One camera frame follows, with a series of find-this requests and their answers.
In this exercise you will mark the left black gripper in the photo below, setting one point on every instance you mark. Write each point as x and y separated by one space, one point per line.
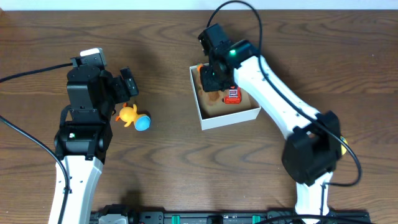
123 88

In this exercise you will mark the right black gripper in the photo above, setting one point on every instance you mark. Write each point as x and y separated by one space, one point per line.
208 84

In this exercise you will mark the brown plush bear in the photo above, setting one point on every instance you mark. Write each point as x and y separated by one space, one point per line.
209 98

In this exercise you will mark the red toy fire truck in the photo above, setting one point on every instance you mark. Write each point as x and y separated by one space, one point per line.
233 97

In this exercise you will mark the orange toy with blue cap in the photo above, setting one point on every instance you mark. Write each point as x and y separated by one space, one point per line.
129 115

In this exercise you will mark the yellow ball with blue letters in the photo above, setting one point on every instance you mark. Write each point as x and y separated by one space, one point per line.
343 148

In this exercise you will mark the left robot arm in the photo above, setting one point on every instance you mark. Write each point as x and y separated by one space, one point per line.
84 137

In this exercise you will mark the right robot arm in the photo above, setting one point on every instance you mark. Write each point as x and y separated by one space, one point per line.
311 149

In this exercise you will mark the white cardboard box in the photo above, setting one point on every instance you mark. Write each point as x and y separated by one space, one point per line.
221 114

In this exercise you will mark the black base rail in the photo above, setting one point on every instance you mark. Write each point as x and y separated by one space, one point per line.
117 213

